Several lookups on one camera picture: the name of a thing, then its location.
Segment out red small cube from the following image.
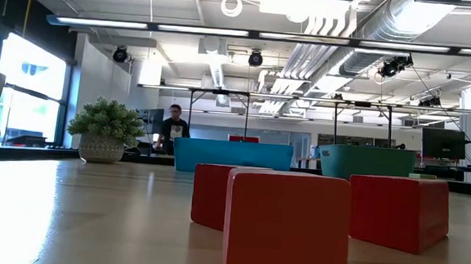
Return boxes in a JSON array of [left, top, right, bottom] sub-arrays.
[[190, 162, 274, 235]]

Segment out orange small cube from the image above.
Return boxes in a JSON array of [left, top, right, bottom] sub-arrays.
[[221, 166, 355, 264]]

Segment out red rectangular block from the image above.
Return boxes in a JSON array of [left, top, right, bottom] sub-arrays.
[[345, 172, 453, 257]]

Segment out green small block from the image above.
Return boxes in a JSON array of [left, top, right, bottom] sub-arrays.
[[407, 171, 439, 181]]

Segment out red box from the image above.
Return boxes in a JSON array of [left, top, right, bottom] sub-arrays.
[[228, 134, 262, 145]]

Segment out blue plastic bin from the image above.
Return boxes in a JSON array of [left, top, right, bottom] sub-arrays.
[[172, 136, 295, 179]]

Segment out person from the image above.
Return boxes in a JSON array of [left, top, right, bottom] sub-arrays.
[[153, 102, 194, 157]]

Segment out black ceiling spotlight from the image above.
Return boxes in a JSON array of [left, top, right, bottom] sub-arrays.
[[111, 44, 129, 64], [247, 49, 264, 68]]

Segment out black computer monitor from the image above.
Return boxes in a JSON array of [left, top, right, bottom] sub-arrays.
[[136, 106, 166, 136], [420, 126, 469, 162]]

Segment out white ceiling pipe bundle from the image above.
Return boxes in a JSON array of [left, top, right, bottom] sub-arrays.
[[256, 10, 361, 120]]

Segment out long overhead light bar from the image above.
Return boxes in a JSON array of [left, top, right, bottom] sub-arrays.
[[44, 12, 471, 56]]

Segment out green artificial potted plant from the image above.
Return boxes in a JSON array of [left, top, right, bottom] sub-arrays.
[[64, 94, 149, 168]]

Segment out teal plastic basket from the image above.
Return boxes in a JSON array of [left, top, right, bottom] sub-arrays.
[[316, 142, 419, 186]]

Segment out black ceiling track lights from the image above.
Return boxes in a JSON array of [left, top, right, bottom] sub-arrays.
[[418, 93, 443, 110], [376, 52, 415, 81]]

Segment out large window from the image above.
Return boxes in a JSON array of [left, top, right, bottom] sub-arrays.
[[0, 31, 71, 148]]

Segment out black metal stand frame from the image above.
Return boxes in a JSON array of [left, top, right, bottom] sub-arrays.
[[184, 86, 252, 142], [331, 99, 395, 150]]

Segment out white ring lamp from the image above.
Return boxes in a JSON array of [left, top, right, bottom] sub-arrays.
[[218, 0, 244, 20]]

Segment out black aluminium table frame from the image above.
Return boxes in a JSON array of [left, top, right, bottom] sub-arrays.
[[0, 142, 471, 199]]

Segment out silver ventilation duct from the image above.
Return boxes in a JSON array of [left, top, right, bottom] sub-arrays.
[[336, 0, 460, 85]]

